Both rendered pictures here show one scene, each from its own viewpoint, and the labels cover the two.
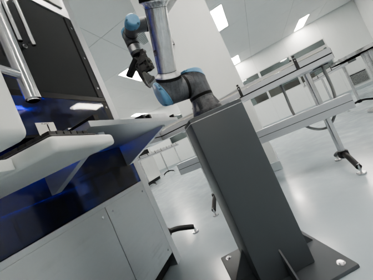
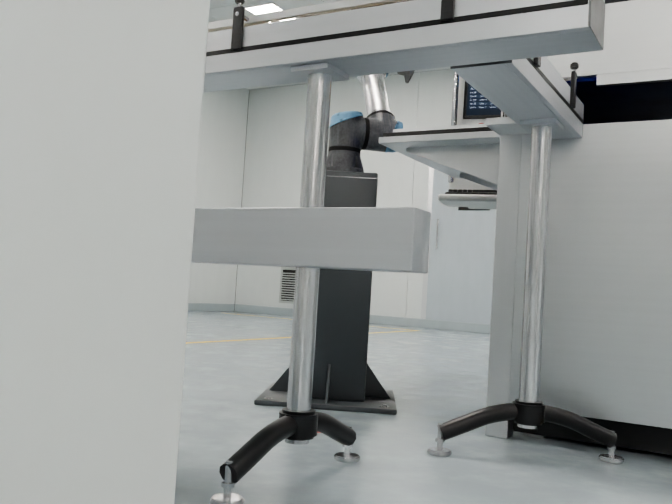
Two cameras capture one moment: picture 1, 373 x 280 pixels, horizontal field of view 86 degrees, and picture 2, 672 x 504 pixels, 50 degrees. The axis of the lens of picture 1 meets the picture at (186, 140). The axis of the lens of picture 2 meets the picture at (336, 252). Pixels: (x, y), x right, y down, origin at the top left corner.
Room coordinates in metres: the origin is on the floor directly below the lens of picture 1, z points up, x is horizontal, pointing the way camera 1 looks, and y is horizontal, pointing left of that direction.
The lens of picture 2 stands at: (3.51, 0.25, 0.39)
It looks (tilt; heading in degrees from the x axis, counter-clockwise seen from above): 3 degrees up; 189
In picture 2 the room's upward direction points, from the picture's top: 4 degrees clockwise
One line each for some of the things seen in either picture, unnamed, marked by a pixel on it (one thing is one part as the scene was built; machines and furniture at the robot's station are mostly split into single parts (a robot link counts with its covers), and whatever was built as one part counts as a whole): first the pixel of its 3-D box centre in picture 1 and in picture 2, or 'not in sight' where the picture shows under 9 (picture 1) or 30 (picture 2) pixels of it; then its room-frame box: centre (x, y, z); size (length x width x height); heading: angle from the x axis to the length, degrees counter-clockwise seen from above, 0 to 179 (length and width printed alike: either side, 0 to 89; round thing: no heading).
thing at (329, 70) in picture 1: (320, 75); not in sight; (5.20, -3.84, 0.92); 3.60 x 0.15 x 0.16; 159
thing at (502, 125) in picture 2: not in sight; (517, 125); (1.49, 0.41, 0.87); 0.14 x 0.13 x 0.02; 69
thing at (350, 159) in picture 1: (344, 158); not in sight; (1.65, -1.12, 0.07); 0.50 x 0.08 x 0.14; 159
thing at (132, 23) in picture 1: (135, 25); not in sight; (1.06, 0.00, 1.39); 0.11 x 0.11 x 0.08; 22
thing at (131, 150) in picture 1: (145, 145); (456, 166); (1.23, 0.25, 0.79); 0.34 x 0.03 x 0.13; 69
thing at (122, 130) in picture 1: (111, 140); (485, 157); (1.00, 0.34, 0.87); 0.70 x 0.48 x 0.02; 159
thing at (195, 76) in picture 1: (193, 83); (347, 130); (0.98, -0.15, 0.96); 0.13 x 0.12 x 0.14; 112
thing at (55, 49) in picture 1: (56, 50); not in sight; (1.14, 0.48, 1.50); 0.43 x 0.01 x 0.59; 159
